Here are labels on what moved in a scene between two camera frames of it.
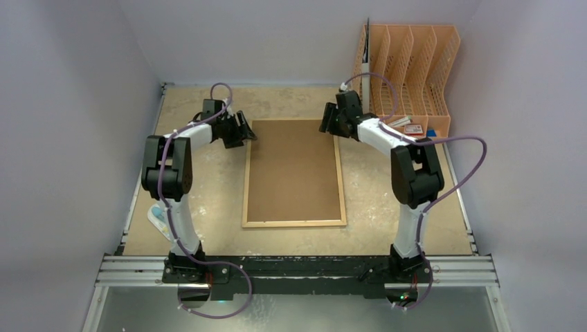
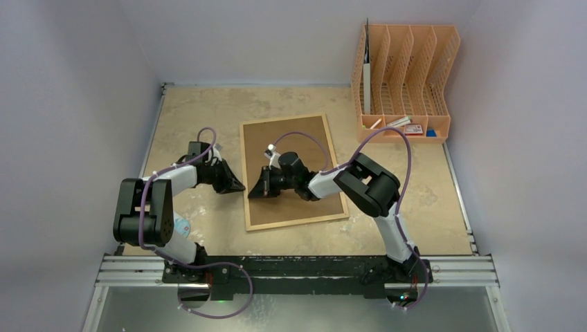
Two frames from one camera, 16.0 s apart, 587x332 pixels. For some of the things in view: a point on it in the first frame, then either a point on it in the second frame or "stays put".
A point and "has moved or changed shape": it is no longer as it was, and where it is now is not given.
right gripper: [333, 121] -> [267, 182]
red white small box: [413, 130] stays put
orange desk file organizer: [411, 71] stays put
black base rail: [301, 278] stays put
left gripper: [236, 140] -> [229, 183]
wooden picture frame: [342, 213] has moved or changed shape
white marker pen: [405, 120] stays put
